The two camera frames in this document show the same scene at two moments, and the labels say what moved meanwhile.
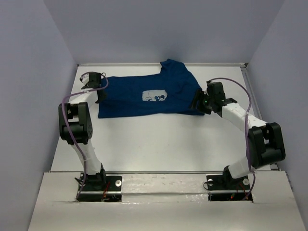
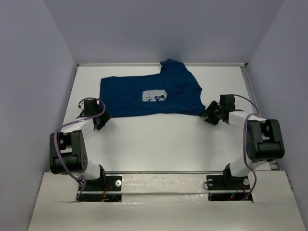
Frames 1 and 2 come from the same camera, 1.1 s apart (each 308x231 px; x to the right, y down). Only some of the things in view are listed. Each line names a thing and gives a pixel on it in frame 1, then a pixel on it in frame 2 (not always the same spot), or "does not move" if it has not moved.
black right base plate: [221, 187] does not move
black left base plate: [101, 187] does not move
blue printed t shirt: [172, 93] does not move
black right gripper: [199, 95] → [211, 119]
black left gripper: [101, 94] → [102, 119]
